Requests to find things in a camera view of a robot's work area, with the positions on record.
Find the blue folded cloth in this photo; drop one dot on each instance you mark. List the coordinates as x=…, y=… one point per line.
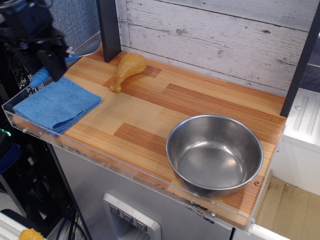
x=58, y=106

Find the dark grey post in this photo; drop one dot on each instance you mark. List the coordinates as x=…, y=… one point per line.
x=109, y=28
x=302, y=64

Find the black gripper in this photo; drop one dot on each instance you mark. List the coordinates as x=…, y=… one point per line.
x=43, y=53

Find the yellow toy chicken drumstick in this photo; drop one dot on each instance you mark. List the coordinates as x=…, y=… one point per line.
x=130, y=65

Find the dark grey left post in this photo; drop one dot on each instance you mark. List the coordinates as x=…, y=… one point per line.
x=109, y=28

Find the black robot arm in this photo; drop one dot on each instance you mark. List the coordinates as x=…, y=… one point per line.
x=28, y=32

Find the silver toy fridge cabinet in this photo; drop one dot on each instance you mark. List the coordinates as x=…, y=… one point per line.
x=89, y=182

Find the yellow object bottom left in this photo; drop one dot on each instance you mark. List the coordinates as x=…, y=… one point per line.
x=30, y=234

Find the dark grey right post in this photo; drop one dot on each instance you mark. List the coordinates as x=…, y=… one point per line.
x=302, y=64

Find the stainless steel pot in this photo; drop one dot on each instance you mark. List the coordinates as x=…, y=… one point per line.
x=214, y=155

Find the blue handled metal spoon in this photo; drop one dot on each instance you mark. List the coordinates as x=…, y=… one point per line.
x=42, y=75

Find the clear acrylic table guard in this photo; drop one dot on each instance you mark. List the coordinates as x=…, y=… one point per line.
x=127, y=131

